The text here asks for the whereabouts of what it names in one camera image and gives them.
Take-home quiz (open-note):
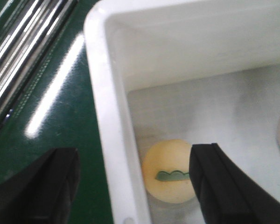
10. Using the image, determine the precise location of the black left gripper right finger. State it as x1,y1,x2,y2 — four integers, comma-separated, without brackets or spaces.
189,143,280,224

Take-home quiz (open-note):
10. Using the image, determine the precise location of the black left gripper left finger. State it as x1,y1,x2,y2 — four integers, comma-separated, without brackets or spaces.
0,148,81,224

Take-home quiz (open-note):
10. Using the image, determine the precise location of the yellow round plush toy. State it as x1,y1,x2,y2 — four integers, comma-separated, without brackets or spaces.
141,139,195,204

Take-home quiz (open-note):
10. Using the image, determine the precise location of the white plastic tote crate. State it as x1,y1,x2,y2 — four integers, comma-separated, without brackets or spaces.
84,0,280,224

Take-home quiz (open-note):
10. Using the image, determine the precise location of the metal roller rack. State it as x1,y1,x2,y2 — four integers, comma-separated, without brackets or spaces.
0,0,77,129

